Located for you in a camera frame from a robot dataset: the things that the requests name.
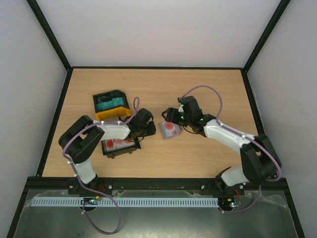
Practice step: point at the teal card stack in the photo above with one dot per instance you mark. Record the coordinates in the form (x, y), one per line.
(114, 102)

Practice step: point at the black bin with red cards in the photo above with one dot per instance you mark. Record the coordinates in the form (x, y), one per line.
(128, 150)

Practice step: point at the brown leather card holder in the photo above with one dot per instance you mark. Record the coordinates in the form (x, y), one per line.
(171, 130)

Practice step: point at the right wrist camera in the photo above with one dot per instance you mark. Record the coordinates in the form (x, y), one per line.
(180, 109)

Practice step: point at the black aluminium frame rail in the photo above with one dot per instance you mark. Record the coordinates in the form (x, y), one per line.
(203, 186)

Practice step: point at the black bin with teal cards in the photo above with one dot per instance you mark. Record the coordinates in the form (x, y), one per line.
(107, 96)

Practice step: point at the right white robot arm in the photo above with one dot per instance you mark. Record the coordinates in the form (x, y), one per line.
(259, 160)

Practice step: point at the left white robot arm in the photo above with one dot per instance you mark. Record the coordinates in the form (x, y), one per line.
(80, 140)

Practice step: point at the light blue slotted cable duct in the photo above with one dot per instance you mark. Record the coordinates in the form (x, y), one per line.
(125, 202)

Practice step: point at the red card stack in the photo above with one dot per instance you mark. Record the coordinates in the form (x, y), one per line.
(116, 144)

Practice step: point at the yellow bin with white cards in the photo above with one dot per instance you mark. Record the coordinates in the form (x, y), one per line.
(112, 113)

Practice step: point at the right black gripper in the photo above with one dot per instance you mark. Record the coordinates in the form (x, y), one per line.
(175, 115)

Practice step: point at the red circle credit card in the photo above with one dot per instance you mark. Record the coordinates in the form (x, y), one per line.
(170, 129)

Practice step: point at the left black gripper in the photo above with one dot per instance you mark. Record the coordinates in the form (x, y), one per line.
(152, 130)

